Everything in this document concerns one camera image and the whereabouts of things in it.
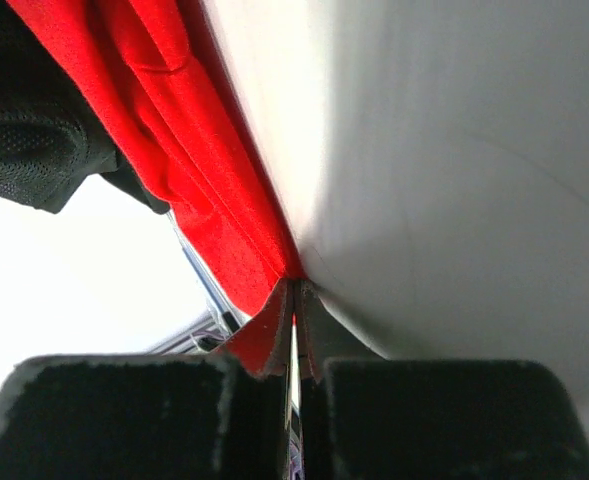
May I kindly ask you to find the black cloth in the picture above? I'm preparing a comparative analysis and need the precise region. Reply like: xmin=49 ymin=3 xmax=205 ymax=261
xmin=0 ymin=1 xmax=169 ymax=214

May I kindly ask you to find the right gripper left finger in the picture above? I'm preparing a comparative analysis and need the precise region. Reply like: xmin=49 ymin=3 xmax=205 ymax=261
xmin=0 ymin=277 xmax=295 ymax=480

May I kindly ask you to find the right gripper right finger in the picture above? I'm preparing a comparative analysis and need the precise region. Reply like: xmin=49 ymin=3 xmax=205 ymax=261
xmin=293 ymin=281 xmax=589 ymax=479

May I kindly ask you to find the red cloth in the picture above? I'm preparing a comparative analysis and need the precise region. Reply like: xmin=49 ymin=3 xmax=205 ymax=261
xmin=6 ymin=0 xmax=305 ymax=319

